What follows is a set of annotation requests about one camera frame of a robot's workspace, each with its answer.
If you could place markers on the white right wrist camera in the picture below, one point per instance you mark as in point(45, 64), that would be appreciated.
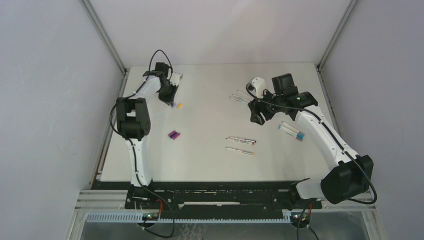
point(257, 86)

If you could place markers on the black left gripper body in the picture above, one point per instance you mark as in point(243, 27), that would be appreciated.
point(166, 93)

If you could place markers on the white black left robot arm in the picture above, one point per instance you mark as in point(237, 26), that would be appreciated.
point(133, 122)

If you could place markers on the aluminium frame rail left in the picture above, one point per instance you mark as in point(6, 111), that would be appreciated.
point(93, 16)

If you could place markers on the white yellow marker pen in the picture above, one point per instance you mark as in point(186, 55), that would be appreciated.
point(240, 151)

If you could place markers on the aluminium frame rail right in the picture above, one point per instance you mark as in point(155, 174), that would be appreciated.
point(352, 5)

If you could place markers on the white green marker pen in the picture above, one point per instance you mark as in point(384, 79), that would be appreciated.
point(238, 100)

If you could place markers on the left controller board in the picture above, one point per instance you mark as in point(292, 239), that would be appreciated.
point(150, 217)

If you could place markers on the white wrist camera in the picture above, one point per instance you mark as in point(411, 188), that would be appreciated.
point(176, 78)
point(257, 86)

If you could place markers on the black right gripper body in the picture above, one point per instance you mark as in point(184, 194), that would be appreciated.
point(268, 112)

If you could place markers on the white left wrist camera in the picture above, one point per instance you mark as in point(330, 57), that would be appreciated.
point(176, 78)

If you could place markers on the white cable duct strip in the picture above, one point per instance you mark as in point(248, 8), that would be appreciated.
point(132, 217)

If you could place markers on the aluminium frame rail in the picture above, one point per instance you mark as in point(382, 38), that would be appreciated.
point(93, 16)
point(352, 5)

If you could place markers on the right controller board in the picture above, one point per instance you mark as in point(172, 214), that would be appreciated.
point(300, 217)

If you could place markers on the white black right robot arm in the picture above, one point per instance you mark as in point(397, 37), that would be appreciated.
point(349, 176)

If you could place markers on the white blue capped marker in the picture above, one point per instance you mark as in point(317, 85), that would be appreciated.
point(291, 133)

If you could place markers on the magenta pen cap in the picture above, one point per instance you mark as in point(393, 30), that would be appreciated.
point(176, 135)
point(171, 133)

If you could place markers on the controller board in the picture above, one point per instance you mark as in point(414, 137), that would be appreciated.
point(150, 217)
point(300, 217)

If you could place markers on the white red marker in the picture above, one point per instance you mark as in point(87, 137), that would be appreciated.
point(241, 141)

